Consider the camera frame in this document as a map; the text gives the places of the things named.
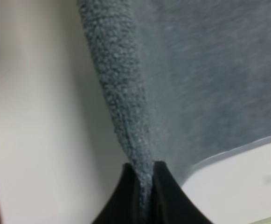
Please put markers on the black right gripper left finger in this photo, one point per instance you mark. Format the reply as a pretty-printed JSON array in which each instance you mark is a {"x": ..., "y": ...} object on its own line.
[{"x": 123, "y": 205}]

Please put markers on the grey towel with orange stripes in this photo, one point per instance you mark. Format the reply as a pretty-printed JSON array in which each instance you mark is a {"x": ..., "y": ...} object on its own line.
[{"x": 184, "y": 80}]

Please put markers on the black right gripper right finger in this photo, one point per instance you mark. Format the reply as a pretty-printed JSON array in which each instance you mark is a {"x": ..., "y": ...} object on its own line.
[{"x": 170, "y": 203}]

